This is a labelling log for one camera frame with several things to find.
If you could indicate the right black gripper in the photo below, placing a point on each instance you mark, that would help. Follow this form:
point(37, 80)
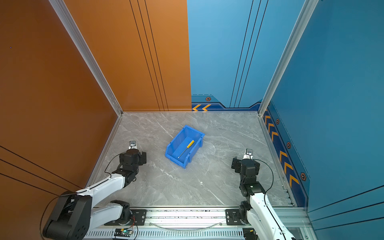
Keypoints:
point(239, 164)

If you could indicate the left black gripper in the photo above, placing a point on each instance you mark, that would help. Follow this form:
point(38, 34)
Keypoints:
point(142, 158)

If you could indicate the yellow handled screwdriver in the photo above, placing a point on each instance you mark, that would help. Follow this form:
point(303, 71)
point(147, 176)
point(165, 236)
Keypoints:
point(188, 146)

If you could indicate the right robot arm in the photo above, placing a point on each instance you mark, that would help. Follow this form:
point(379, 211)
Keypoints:
point(257, 210)

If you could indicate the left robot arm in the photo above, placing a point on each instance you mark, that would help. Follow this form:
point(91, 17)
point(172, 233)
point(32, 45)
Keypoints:
point(75, 213)

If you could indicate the blue plastic storage bin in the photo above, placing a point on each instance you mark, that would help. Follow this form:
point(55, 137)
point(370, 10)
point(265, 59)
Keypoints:
point(180, 142)

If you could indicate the green circuit board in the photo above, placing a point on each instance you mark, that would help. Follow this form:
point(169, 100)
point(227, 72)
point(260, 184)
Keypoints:
point(123, 233)

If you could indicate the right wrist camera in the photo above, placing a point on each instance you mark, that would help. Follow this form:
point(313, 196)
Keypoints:
point(248, 154)

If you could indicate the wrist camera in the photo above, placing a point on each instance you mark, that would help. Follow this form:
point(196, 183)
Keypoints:
point(132, 145)
point(248, 154)

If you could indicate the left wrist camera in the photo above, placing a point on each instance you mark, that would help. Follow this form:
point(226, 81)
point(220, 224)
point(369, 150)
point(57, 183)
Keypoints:
point(132, 145)

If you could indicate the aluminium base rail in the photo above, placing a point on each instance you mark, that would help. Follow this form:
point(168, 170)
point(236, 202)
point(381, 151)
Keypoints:
point(192, 223)

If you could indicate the left aluminium corner post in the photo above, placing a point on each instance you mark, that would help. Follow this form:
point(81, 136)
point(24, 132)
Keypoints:
point(75, 34)

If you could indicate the aluminium corner post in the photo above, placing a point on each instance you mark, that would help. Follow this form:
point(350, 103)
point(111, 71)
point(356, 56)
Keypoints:
point(75, 34)
point(295, 36)

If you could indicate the right aluminium corner post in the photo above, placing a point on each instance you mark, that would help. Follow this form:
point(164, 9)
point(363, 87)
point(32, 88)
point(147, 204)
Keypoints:
point(295, 36)

